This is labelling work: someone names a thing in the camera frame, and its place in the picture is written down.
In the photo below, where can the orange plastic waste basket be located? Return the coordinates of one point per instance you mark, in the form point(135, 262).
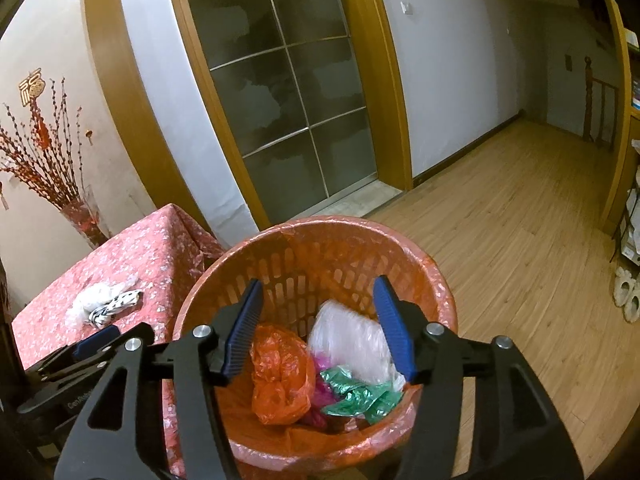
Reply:
point(310, 260)

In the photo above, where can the wooden shelf unit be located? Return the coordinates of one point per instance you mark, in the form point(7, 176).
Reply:
point(617, 110)

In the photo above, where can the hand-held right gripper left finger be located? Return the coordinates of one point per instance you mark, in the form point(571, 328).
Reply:
point(245, 330)

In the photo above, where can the dark wall box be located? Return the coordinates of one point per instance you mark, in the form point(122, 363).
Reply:
point(569, 61)

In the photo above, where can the white fluffy slipper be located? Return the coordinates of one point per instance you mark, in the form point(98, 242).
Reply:
point(624, 287)
point(633, 305)

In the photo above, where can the large knotted orange plastic bag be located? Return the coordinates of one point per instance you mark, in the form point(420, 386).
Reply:
point(280, 370)

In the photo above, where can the clear plastic bag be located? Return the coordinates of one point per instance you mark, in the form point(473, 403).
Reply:
point(350, 340)

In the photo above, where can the black and white patterned bag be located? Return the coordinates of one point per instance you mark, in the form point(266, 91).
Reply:
point(122, 302)

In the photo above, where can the wooden stair railing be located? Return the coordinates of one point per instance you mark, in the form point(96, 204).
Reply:
point(590, 100)

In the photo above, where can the wooden door frame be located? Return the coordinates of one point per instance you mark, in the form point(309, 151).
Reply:
point(385, 85)

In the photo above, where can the gold ornament with red tassel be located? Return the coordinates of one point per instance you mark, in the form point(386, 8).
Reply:
point(30, 90)

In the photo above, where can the white wall switch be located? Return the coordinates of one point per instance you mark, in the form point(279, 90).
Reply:
point(407, 8)

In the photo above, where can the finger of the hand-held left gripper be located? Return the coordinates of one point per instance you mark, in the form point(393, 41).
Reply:
point(75, 372)
point(95, 342)

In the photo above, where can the pink plastic bag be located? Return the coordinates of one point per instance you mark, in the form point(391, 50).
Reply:
point(322, 391)

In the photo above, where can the green plastic bag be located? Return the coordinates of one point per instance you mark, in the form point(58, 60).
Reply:
point(355, 395)

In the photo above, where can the glass vase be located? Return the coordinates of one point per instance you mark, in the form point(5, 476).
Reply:
point(82, 220)

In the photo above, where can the white plastic bag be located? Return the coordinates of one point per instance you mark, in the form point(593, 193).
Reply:
point(87, 305)

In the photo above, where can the red floral tablecloth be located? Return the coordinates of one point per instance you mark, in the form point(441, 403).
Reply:
point(140, 255)

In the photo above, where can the wooden arch trim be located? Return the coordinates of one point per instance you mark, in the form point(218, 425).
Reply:
point(125, 110)

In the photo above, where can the black metal rack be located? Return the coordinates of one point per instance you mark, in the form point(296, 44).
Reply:
point(621, 232)

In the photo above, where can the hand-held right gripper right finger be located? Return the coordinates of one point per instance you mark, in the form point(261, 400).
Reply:
point(395, 330)

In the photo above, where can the glass panel door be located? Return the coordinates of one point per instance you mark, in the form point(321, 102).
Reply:
point(280, 110)

